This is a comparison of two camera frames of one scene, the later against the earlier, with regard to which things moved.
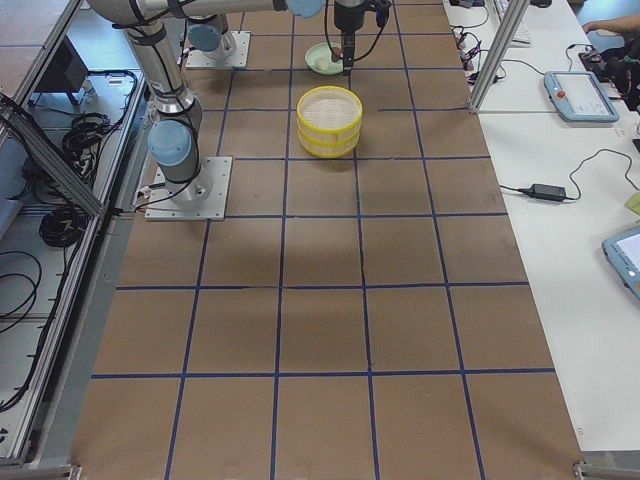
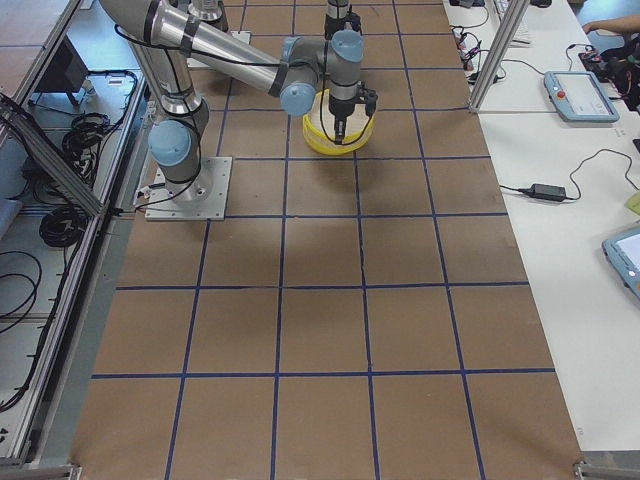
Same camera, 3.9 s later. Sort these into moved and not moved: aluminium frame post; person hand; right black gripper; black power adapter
Moved: right black gripper
Not moved: aluminium frame post; black power adapter; person hand
